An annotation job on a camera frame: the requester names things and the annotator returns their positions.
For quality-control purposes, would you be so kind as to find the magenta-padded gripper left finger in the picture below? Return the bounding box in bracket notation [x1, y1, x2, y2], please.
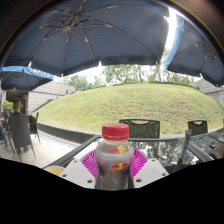
[59, 148, 101, 190]

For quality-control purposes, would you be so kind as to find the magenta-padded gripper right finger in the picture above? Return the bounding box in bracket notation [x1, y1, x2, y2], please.
[128, 148, 171, 190]

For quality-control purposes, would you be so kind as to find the clear red-capped drink bottle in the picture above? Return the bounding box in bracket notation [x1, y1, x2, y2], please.
[94, 122, 135, 192]

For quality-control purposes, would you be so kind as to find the black mesh patio chair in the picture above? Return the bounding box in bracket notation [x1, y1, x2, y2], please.
[187, 119, 209, 136]
[118, 118, 161, 140]

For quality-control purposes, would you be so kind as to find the dark grey wicker chair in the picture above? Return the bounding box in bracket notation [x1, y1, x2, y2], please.
[29, 111, 42, 145]
[7, 114, 37, 163]

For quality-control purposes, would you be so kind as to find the grey building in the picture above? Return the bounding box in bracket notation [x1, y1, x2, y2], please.
[193, 78, 224, 108]
[27, 80, 77, 113]

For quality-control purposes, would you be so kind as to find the person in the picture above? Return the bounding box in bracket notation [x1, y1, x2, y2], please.
[0, 116, 8, 150]
[9, 97, 37, 125]

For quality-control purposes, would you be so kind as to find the navy umbrella with lettered blue band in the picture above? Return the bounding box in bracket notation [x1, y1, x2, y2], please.
[0, 65, 55, 92]

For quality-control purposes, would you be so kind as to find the navy umbrella with plain blue band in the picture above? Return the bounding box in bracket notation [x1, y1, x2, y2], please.
[164, 13, 224, 87]

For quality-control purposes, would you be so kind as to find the large navy patio umbrella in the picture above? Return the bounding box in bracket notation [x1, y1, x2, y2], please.
[0, 0, 171, 78]

